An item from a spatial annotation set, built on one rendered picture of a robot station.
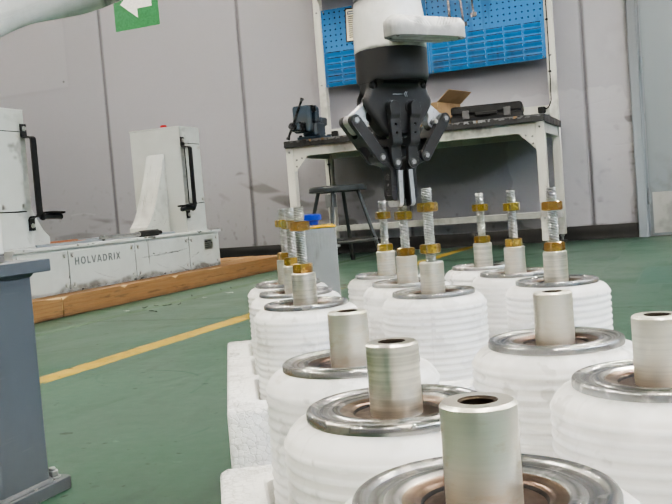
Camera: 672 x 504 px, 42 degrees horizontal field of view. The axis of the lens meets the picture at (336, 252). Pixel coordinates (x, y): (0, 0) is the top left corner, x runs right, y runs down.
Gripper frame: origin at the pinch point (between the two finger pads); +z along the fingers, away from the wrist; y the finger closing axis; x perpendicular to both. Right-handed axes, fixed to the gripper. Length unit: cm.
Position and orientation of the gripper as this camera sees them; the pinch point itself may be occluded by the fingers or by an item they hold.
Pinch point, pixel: (400, 187)
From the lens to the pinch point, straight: 92.4
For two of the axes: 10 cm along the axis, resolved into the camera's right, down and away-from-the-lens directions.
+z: 0.8, 10.0, 0.5
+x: 5.1, 0.0, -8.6
